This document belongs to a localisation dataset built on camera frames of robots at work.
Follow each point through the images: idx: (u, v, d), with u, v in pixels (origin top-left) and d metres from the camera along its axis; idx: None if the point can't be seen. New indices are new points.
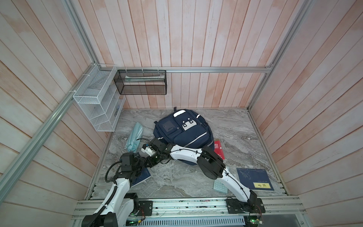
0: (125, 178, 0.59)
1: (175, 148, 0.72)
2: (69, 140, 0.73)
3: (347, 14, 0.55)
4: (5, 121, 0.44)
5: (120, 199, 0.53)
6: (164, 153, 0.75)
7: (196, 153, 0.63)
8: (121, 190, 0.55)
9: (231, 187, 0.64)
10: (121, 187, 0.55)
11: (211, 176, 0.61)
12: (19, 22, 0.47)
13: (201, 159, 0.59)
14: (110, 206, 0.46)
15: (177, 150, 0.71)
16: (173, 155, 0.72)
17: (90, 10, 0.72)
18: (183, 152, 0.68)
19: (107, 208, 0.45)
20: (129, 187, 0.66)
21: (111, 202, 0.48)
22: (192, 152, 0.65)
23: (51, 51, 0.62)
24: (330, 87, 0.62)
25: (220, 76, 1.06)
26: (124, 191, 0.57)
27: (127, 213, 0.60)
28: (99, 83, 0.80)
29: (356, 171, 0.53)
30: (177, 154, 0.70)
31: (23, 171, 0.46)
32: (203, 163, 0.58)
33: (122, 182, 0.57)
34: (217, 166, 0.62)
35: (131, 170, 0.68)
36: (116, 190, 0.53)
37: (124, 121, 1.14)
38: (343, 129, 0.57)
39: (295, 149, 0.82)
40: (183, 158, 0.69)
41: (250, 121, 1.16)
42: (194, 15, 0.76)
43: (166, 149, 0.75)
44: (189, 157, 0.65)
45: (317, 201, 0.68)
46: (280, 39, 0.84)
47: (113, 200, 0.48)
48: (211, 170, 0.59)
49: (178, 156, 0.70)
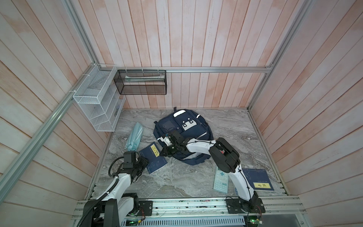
0: (125, 174, 0.61)
1: (191, 141, 0.75)
2: (69, 140, 0.73)
3: (347, 14, 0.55)
4: (5, 121, 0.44)
5: (121, 191, 0.54)
6: (182, 145, 0.77)
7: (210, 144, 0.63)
8: (123, 183, 0.57)
9: (238, 184, 0.63)
10: (123, 180, 0.57)
11: (223, 168, 0.59)
12: (19, 23, 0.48)
13: (216, 150, 0.58)
14: (112, 194, 0.48)
15: (192, 142, 0.74)
16: (189, 147, 0.73)
17: (90, 10, 0.72)
18: (199, 143, 0.69)
19: (108, 196, 0.47)
20: (129, 185, 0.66)
21: (113, 192, 0.49)
22: (205, 143, 0.66)
23: (51, 51, 0.62)
24: (330, 87, 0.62)
25: (220, 76, 1.06)
26: (125, 186, 0.58)
27: (126, 208, 0.60)
28: (99, 83, 0.80)
29: (356, 171, 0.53)
30: (192, 146, 0.72)
31: (23, 171, 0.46)
32: (218, 154, 0.58)
33: (123, 176, 0.59)
34: (232, 159, 0.59)
35: (132, 167, 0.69)
36: (118, 181, 0.56)
37: (124, 121, 1.14)
38: (343, 129, 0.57)
39: (295, 149, 0.82)
40: (199, 150, 0.69)
41: (250, 121, 1.16)
42: (194, 15, 0.76)
43: (184, 142, 0.78)
44: (203, 148, 0.65)
45: (317, 201, 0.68)
46: (280, 39, 0.84)
47: (114, 189, 0.50)
48: (226, 163, 0.57)
49: (194, 148, 0.71)
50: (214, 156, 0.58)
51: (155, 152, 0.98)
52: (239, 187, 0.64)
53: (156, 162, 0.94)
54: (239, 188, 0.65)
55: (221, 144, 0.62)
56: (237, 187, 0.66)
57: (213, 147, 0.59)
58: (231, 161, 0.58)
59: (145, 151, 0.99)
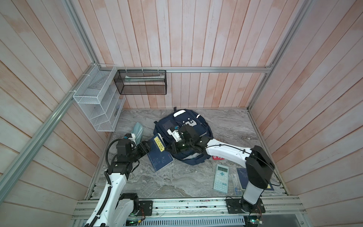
0: (120, 173, 0.54)
1: (213, 143, 0.61)
2: (69, 140, 0.73)
3: (347, 14, 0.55)
4: (5, 121, 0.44)
5: (115, 201, 0.49)
6: (197, 146, 0.65)
7: (244, 152, 0.51)
8: (116, 191, 0.50)
9: (252, 195, 0.61)
10: (116, 187, 0.50)
11: (260, 182, 0.48)
12: (19, 23, 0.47)
13: (256, 163, 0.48)
14: (104, 214, 0.42)
15: (216, 145, 0.60)
16: (209, 150, 0.61)
17: (90, 10, 0.72)
18: (225, 148, 0.56)
19: (100, 218, 0.41)
20: (125, 183, 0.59)
21: (105, 209, 0.44)
22: (237, 150, 0.53)
23: (51, 51, 0.62)
24: (330, 87, 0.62)
25: (220, 76, 1.06)
26: (119, 190, 0.52)
27: (125, 213, 0.59)
28: (99, 83, 0.80)
29: (356, 171, 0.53)
30: (215, 151, 0.59)
31: (23, 171, 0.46)
32: (257, 168, 0.47)
33: (116, 180, 0.52)
34: (269, 172, 0.50)
35: (127, 161, 0.62)
36: (110, 191, 0.48)
37: (124, 121, 1.14)
38: (343, 129, 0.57)
39: (295, 149, 0.82)
40: (221, 155, 0.58)
41: (250, 121, 1.16)
42: (194, 15, 0.76)
43: (201, 142, 0.65)
44: (231, 155, 0.53)
45: (317, 201, 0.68)
46: (280, 39, 0.84)
47: (107, 206, 0.45)
48: (265, 180, 0.48)
49: (216, 153, 0.59)
50: (251, 168, 0.46)
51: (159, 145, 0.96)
52: (251, 197, 0.63)
53: (161, 158, 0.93)
54: (246, 194, 0.64)
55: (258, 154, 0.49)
56: (246, 191, 0.63)
57: (249, 159, 0.48)
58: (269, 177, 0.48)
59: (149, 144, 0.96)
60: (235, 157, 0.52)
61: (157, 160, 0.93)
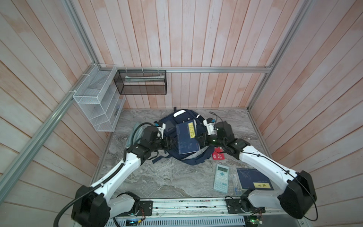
0: (136, 156, 0.55)
1: (250, 151, 0.55)
2: (69, 140, 0.73)
3: (347, 13, 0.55)
4: (5, 121, 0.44)
5: (122, 179, 0.50)
6: (230, 147, 0.59)
7: (286, 174, 0.45)
8: (126, 170, 0.51)
9: (260, 201, 0.60)
10: (127, 167, 0.51)
11: (290, 207, 0.44)
12: (19, 23, 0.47)
13: (300, 190, 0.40)
14: (107, 186, 0.44)
15: (253, 153, 0.54)
16: (243, 157, 0.56)
17: (90, 10, 0.72)
18: (263, 162, 0.50)
19: (102, 187, 0.43)
20: (137, 168, 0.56)
21: (109, 181, 0.45)
22: (278, 168, 0.47)
23: (51, 51, 0.62)
24: (330, 87, 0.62)
25: (220, 76, 1.06)
26: (131, 170, 0.53)
27: (124, 209, 0.60)
28: (99, 83, 0.80)
29: (356, 171, 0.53)
30: (251, 159, 0.53)
31: (23, 171, 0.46)
32: (299, 196, 0.42)
33: (131, 161, 0.53)
34: (307, 204, 0.43)
35: (147, 148, 0.61)
36: (122, 168, 0.50)
37: (124, 121, 1.14)
38: (343, 129, 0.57)
39: (295, 149, 0.82)
40: (257, 167, 0.52)
41: (250, 121, 1.16)
42: (194, 15, 0.76)
43: (236, 145, 0.59)
44: (268, 171, 0.48)
45: (317, 201, 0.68)
46: (281, 39, 0.84)
47: (112, 180, 0.46)
48: (300, 211, 0.42)
49: (251, 162, 0.54)
50: (290, 194, 0.41)
51: (191, 132, 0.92)
52: (256, 201, 0.62)
53: (189, 144, 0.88)
54: (254, 195, 0.63)
55: (305, 181, 0.43)
56: (256, 193, 0.63)
57: (292, 183, 0.42)
58: (306, 209, 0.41)
59: (182, 126, 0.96)
60: (273, 174, 0.47)
61: (184, 144, 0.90)
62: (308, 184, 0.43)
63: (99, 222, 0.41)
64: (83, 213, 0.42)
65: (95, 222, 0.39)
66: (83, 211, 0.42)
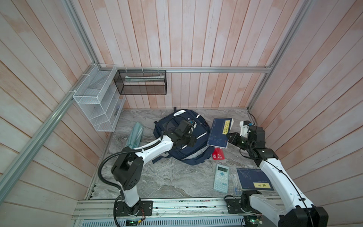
0: (170, 139, 0.61)
1: (274, 164, 0.53)
2: (69, 140, 0.73)
3: (347, 13, 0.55)
4: (5, 121, 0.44)
5: (156, 153, 0.56)
6: (254, 152, 0.59)
7: (300, 200, 0.42)
8: (161, 147, 0.57)
9: (260, 205, 0.59)
10: (162, 144, 0.57)
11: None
12: (19, 22, 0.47)
13: (305, 219, 0.39)
14: (145, 153, 0.51)
15: (275, 168, 0.51)
16: (263, 165, 0.54)
17: (90, 10, 0.72)
18: (282, 179, 0.48)
19: (142, 153, 0.50)
20: (168, 150, 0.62)
21: (148, 151, 0.52)
22: (294, 191, 0.44)
23: (51, 51, 0.62)
24: (330, 87, 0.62)
25: (220, 76, 1.06)
26: (163, 150, 0.59)
27: (132, 197, 0.61)
28: (99, 83, 0.80)
29: (356, 171, 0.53)
30: (271, 171, 0.51)
31: (23, 171, 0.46)
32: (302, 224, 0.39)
33: (166, 140, 0.59)
34: None
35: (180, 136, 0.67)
36: (159, 144, 0.57)
37: (124, 121, 1.14)
38: (343, 129, 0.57)
39: (294, 149, 0.82)
40: (272, 181, 0.51)
41: (250, 121, 1.16)
42: (194, 15, 0.76)
43: (262, 152, 0.57)
44: (281, 189, 0.47)
45: (317, 201, 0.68)
46: (280, 39, 0.84)
47: (150, 150, 0.52)
48: None
49: (269, 175, 0.52)
50: (292, 218, 0.40)
51: (225, 129, 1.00)
52: (255, 204, 0.62)
53: (218, 138, 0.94)
54: (256, 198, 0.63)
55: (316, 216, 0.41)
56: (259, 198, 0.62)
57: (300, 209, 0.40)
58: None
59: (219, 122, 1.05)
60: (286, 194, 0.45)
61: (214, 137, 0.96)
62: (319, 220, 0.39)
63: (131, 181, 0.48)
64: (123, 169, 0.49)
65: (129, 179, 0.46)
66: (122, 168, 0.49)
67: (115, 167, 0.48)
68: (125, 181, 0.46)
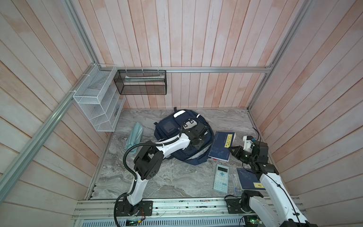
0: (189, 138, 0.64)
1: (273, 178, 0.54)
2: (69, 140, 0.73)
3: (347, 13, 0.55)
4: (5, 121, 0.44)
5: (174, 150, 0.60)
6: (255, 165, 0.61)
7: (294, 214, 0.43)
8: (178, 144, 0.60)
9: (257, 209, 0.60)
10: (181, 141, 0.61)
11: None
12: (19, 23, 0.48)
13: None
14: (165, 148, 0.55)
15: (274, 181, 0.53)
16: (263, 178, 0.56)
17: (90, 10, 0.72)
18: (280, 192, 0.49)
19: (162, 147, 0.55)
20: (184, 147, 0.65)
21: (168, 146, 0.56)
22: (289, 205, 0.46)
23: (51, 51, 0.62)
24: (330, 87, 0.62)
25: (220, 76, 1.06)
26: (179, 146, 0.62)
27: (139, 195, 0.64)
28: (99, 83, 0.80)
29: (356, 171, 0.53)
30: (269, 184, 0.53)
31: (23, 171, 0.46)
32: None
33: (183, 138, 0.63)
34: None
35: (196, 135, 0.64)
36: (177, 140, 0.60)
37: (124, 121, 1.14)
38: (343, 129, 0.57)
39: (295, 149, 0.82)
40: (269, 194, 0.53)
41: (250, 121, 1.16)
42: (194, 15, 0.76)
43: (262, 167, 0.59)
44: (276, 202, 0.48)
45: (317, 201, 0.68)
46: (281, 39, 0.84)
47: (169, 145, 0.57)
48: None
49: (268, 189, 0.54)
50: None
51: (227, 143, 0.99)
52: (254, 205, 0.63)
53: (220, 152, 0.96)
54: (255, 201, 0.63)
55: None
56: (259, 201, 0.62)
57: (292, 222, 0.41)
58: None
59: (221, 135, 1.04)
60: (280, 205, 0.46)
61: (216, 150, 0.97)
62: None
63: (151, 172, 0.52)
64: (142, 161, 0.54)
65: (150, 170, 0.51)
66: (144, 159, 0.54)
67: (138, 158, 0.55)
68: (145, 171, 0.52)
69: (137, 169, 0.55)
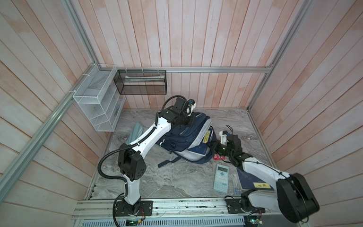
0: (167, 121, 0.56)
1: (251, 160, 0.63)
2: (69, 140, 0.73)
3: (347, 14, 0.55)
4: (5, 121, 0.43)
5: (155, 140, 0.55)
6: (235, 159, 0.68)
7: (279, 174, 0.50)
8: (159, 133, 0.55)
9: (260, 201, 0.60)
10: (159, 129, 0.54)
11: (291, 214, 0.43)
12: (19, 23, 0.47)
13: (290, 189, 0.44)
14: (142, 145, 0.50)
15: (253, 161, 0.61)
16: (244, 165, 0.63)
17: (90, 10, 0.72)
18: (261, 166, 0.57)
19: (139, 145, 0.49)
20: (168, 132, 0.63)
21: (144, 142, 0.51)
22: (272, 170, 0.53)
23: (51, 51, 0.62)
24: (330, 87, 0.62)
25: (220, 76, 1.06)
26: (161, 134, 0.57)
27: (135, 193, 0.63)
28: (99, 83, 0.80)
29: (356, 171, 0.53)
30: (250, 166, 0.60)
31: (23, 171, 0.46)
32: (290, 195, 0.43)
33: (161, 125, 0.55)
34: (308, 210, 0.43)
35: (177, 113, 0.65)
36: (154, 130, 0.54)
37: (124, 121, 1.14)
38: (343, 129, 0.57)
39: (295, 149, 0.82)
40: (258, 176, 0.56)
41: (250, 121, 1.16)
42: (194, 15, 0.76)
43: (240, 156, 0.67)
44: (264, 175, 0.53)
45: (318, 201, 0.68)
46: (280, 39, 0.84)
47: (146, 140, 0.51)
48: (296, 212, 0.42)
49: (252, 171, 0.60)
50: (283, 194, 0.44)
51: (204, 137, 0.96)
52: (255, 200, 0.63)
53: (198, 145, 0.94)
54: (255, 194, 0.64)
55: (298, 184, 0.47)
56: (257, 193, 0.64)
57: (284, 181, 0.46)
58: (307, 213, 0.42)
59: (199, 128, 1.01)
60: (269, 176, 0.51)
61: None
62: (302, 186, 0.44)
63: (138, 172, 0.51)
64: (125, 164, 0.51)
65: (135, 172, 0.49)
66: (126, 162, 0.52)
67: (120, 162, 0.51)
68: (132, 173, 0.48)
69: (124, 172, 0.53)
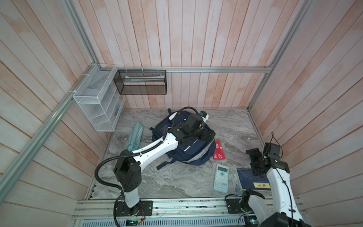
0: (175, 138, 0.55)
1: (281, 174, 0.52)
2: (69, 140, 0.73)
3: (347, 14, 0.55)
4: (6, 121, 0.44)
5: (158, 154, 0.52)
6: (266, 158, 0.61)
7: (289, 210, 0.43)
8: (163, 148, 0.52)
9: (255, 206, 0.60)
10: (165, 145, 0.52)
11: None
12: (19, 23, 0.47)
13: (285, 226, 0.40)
14: (143, 157, 0.47)
15: (280, 177, 0.52)
16: (270, 172, 0.55)
17: (90, 10, 0.72)
18: (283, 187, 0.48)
19: (140, 156, 0.47)
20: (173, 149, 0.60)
21: (147, 154, 0.48)
22: (288, 202, 0.45)
23: (51, 51, 0.62)
24: (330, 87, 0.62)
25: (220, 76, 1.06)
26: (167, 149, 0.54)
27: (131, 200, 0.61)
28: (99, 83, 0.80)
29: (356, 171, 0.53)
30: (273, 178, 0.52)
31: (23, 171, 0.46)
32: None
33: (169, 141, 0.54)
34: None
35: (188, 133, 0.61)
36: (160, 144, 0.52)
37: (124, 121, 1.14)
38: (343, 128, 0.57)
39: (295, 149, 0.82)
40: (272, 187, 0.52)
41: (250, 121, 1.16)
42: (194, 15, 0.76)
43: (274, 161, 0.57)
44: (276, 196, 0.47)
45: (318, 201, 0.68)
46: (281, 39, 0.84)
47: (149, 152, 0.49)
48: None
49: (271, 181, 0.53)
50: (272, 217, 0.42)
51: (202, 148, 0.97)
52: (252, 203, 0.63)
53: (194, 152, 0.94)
54: (255, 198, 0.63)
55: None
56: (260, 199, 0.63)
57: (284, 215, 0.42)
58: None
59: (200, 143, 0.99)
60: (278, 201, 0.45)
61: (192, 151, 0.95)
62: None
63: (131, 184, 0.47)
64: (121, 172, 0.48)
65: (129, 183, 0.45)
66: (123, 170, 0.49)
67: (116, 169, 0.48)
68: (125, 183, 0.45)
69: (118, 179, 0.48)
